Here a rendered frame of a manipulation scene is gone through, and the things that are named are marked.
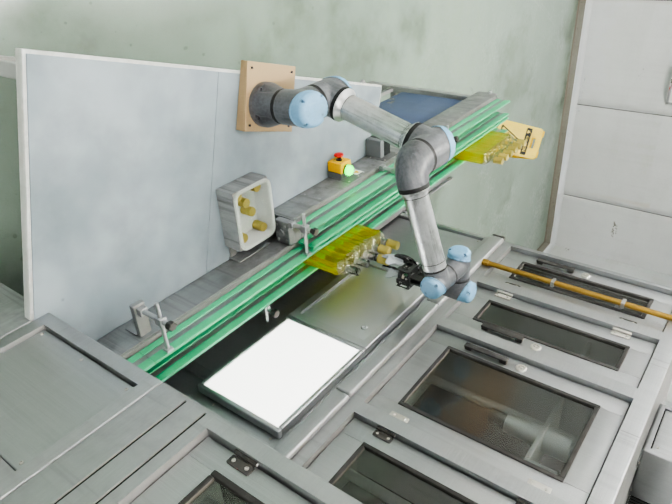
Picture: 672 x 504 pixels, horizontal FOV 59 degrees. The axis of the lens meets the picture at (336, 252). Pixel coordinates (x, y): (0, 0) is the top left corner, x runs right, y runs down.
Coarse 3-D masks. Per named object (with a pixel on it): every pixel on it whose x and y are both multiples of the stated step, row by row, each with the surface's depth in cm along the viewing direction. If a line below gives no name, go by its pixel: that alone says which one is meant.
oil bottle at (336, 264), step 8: (312, 256) 220; (320, 256) 218; (328, 256) 218; (336, 256) 217; (312, 264) 222; (320, 264) 219; (328, 264) 216; (336, 264) 214; (344, 264) 214; (336, 272) 216; (344, 272) 215
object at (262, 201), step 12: (264, 180) 204; (240, 192) 196; (252, 192) 212; (264, 192) 209; (252, 204) 213; (264, 204) 212; (240, 216) 210; (252, 216) 215; (264, 216) 215; (240, 228) 201; (252, 228) 217; (240, 240) 203; (252, 240) 211
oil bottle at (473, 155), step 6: (468, 150) 299; (474, 150) 298; (480, 150) 298; (456, 156) 303; (462, 156) 301; (468, 156) 299; (474, 156) 297; (480, 156) 295; (486, 156) 294; (492, 156) 294; (474, 162) 298; (480, 162) 296; (486, 162) 295; (498, 162) 292
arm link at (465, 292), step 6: (468, 282) 196; (450, 288) 197; (456, 288) 196; (462, 288) 196; (468, 288) 195; (474, 288) 197; (444, 294) 201; (450, 294) 199; (456, 294) 197; (462, 294) 196; (468, 294) 195; (474, 294) 199; (462, 300) 197; (468, 300) 196
